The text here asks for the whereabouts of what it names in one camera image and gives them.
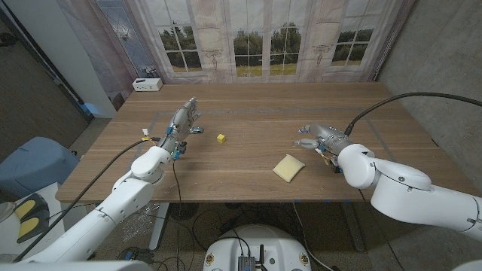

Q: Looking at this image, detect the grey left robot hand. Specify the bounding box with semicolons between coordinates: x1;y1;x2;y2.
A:
157;96;205;161

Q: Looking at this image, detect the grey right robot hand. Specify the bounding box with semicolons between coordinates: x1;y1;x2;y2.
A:
293;123;355;157

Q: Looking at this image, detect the yellow sponge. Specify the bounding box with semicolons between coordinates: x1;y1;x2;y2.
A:
272;154;307;184

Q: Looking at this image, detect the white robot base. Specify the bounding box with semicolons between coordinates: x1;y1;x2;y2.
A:
202;224;313;271

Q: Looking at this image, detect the white power box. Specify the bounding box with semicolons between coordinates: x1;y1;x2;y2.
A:
132;78;163;93

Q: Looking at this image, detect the black round floor object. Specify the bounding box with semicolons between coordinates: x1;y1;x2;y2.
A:
168;202;200;222

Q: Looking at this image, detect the grey table leg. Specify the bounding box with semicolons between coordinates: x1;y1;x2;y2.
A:
340;202;366;252

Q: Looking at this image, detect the white table leg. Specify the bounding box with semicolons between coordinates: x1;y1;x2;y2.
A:
149;202;170;251

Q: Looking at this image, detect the printed window backdrop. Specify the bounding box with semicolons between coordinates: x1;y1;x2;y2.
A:
56;0;415;84

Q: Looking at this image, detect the black floor power strip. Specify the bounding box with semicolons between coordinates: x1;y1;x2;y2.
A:
124;248;156;265

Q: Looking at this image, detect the blue plastic bin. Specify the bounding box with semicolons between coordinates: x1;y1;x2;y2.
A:
0;135;81;200

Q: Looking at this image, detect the black yellow foot pedal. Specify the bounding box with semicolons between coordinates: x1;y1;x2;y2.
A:
14;192;50;245

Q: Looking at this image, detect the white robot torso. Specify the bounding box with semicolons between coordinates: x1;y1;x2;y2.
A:
0;260;154;271

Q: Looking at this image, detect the thin black left hand wire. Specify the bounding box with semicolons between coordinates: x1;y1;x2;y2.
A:
172;159;184;242

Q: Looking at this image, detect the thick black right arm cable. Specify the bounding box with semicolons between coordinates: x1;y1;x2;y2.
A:
344;92;482;137

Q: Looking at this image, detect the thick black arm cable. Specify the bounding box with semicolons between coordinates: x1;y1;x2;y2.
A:
344;92;482;137
13;137;161;263

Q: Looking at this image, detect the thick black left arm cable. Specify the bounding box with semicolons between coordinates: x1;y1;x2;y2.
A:
13;137;161;263

